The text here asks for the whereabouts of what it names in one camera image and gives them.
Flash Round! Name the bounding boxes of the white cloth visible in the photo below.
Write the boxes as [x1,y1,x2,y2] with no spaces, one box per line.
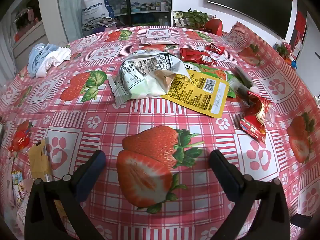
[36,47,72,78]

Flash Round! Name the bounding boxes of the small red candy packet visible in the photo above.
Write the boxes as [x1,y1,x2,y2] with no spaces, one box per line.
[205,42,225,55]

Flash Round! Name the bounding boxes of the red wall decoration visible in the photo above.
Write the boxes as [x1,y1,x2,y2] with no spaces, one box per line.
[295,12,307,43]

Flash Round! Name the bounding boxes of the black wall screen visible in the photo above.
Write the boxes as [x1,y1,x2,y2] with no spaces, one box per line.
[207,0,293,39]

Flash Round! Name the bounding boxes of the red twisted candy wrapper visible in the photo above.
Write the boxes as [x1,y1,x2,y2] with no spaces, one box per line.
[239,91,275,143]

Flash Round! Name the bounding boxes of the green potted plants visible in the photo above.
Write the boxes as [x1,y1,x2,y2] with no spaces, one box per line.
[174,9,210,29]

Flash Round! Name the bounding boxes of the grey cloth pile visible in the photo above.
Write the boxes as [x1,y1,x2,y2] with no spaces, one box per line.
[82,17,118,32]

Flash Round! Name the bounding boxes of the pink snack packet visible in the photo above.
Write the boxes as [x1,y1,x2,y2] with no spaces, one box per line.
[141,37,180,46]

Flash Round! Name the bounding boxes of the pink flower pot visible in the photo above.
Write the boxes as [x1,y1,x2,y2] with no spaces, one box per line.
[274,41,293,58]

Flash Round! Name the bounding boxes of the green snack packet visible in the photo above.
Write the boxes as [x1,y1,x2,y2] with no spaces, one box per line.
[184,62,237,98]

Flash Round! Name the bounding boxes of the strawberry print tablecloth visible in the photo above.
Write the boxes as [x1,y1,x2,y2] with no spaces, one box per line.
[0,21,320,240]

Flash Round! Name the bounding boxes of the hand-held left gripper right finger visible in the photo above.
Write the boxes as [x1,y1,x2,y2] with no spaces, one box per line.
[209,149,292,240]

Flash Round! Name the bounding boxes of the white printed shopping bag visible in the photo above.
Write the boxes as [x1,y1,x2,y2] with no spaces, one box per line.
[81,0,110,28]

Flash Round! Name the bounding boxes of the yellow snack packet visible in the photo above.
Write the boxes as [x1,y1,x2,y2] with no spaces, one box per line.
[160,70,229,117]

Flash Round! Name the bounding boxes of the brown paper packet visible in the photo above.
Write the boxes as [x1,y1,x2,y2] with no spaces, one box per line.
[29,140,53,182]

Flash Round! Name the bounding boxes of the colourful cartoon candy packet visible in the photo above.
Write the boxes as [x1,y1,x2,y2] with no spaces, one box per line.
[10,171,24,205]

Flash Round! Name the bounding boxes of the dark snack stick packet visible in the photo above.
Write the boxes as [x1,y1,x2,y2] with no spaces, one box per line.
[235,66,255,103]

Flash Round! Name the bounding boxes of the white crinkled snack bag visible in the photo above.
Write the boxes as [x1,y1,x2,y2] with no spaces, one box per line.
[108,51,192,103]

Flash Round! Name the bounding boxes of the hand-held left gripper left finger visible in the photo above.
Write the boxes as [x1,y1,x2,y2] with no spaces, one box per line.
[24,149,107,240]

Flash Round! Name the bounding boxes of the red snack packet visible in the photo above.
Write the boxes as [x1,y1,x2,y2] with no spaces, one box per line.
[180,47,210,62]
[200,55,217,66]

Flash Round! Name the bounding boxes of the white drawer unit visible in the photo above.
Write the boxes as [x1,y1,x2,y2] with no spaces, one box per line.
[10,5,48,60]

